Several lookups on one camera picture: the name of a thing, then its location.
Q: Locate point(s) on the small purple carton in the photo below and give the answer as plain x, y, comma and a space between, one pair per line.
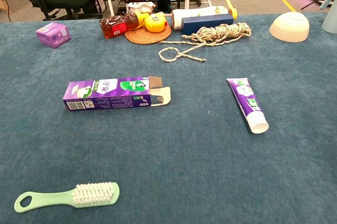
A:
52, 35

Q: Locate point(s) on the purple toothpaste tube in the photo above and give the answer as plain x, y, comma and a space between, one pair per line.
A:
247, 100

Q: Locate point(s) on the dark blue rectangular box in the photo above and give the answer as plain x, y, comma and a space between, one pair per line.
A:
205, 23

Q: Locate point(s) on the round woven coaster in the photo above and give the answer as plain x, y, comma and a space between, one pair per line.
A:
147, 38

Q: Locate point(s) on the white drink bottle yellow cap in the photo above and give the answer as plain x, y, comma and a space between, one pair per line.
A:
194, 12

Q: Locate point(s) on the light blue pitcher cup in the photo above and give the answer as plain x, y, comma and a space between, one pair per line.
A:
331, 21

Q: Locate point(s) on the purple toothpaste box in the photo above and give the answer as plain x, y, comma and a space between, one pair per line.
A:
105, 95

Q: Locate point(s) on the white snack packet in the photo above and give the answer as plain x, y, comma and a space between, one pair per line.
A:
140, 6

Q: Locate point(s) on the yellow tape measure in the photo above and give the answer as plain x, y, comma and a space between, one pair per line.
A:
155, 23

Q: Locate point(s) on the upturned beige bowl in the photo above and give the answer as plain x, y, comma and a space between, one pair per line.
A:
289, 27

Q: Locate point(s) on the blue table mat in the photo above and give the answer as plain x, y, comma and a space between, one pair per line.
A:
168, 142

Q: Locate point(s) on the green scrubbing brush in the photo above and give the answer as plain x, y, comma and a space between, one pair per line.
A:
52, 199

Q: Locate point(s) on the black box device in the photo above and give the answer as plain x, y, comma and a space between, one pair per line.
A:
163, 2

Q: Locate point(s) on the red tea bottle yellow cap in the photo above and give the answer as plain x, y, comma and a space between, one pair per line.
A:
113, 26

